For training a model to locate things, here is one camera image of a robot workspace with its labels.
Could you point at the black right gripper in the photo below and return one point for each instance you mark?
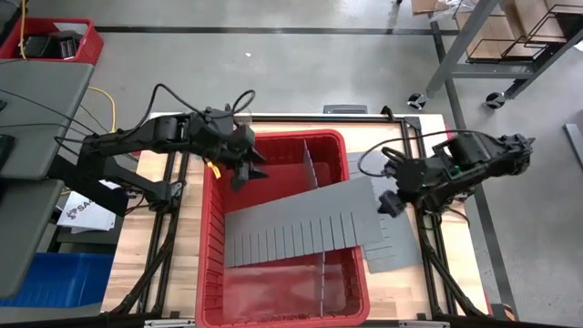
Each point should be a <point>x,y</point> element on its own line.
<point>416,180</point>

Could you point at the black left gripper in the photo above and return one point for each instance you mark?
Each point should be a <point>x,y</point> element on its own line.
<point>237,141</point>

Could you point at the long grey slotted divider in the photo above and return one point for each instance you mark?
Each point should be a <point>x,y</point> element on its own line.
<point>311,164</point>
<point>309,218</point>

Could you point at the large red plastic bin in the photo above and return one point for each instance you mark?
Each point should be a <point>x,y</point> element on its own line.
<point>273,291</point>

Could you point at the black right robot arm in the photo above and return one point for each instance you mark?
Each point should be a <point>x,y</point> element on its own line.
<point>478,155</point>

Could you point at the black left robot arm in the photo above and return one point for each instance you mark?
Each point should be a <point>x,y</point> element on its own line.
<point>136,136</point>

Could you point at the red clamp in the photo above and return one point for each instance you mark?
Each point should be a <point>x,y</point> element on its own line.
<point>451,136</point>

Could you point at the black caster wheel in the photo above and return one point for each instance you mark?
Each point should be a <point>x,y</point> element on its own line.
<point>495,100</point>
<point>417,101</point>

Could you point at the white printed paper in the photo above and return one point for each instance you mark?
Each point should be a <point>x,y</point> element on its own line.
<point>91,218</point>

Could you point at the grey metal cart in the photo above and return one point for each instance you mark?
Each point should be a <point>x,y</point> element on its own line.
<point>465,41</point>

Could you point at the grey metal bar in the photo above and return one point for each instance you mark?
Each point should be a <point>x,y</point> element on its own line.
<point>575,143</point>

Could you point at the brown cardboard box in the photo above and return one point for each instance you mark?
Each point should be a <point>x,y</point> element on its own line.
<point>489,34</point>
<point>537,18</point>

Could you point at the brown cardboard piece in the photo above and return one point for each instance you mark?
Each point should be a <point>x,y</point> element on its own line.
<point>423,5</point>

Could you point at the small red crate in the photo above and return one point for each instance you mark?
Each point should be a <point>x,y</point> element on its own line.
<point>93,45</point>

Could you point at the grey desk top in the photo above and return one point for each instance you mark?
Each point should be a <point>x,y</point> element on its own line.
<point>23,237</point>
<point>45,91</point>

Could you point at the blue plastic bin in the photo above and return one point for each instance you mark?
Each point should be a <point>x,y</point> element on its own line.
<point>59,278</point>

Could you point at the white paper sheet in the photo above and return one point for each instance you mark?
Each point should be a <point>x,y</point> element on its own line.
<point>73,27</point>

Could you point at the black device box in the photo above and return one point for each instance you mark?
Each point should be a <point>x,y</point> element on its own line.
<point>50,45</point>

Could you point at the grey table-level camera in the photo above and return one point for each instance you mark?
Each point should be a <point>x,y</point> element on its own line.
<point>344,109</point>

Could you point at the silver metal bracket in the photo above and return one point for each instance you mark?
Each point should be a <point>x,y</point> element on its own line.
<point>168,324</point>
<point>423,324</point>

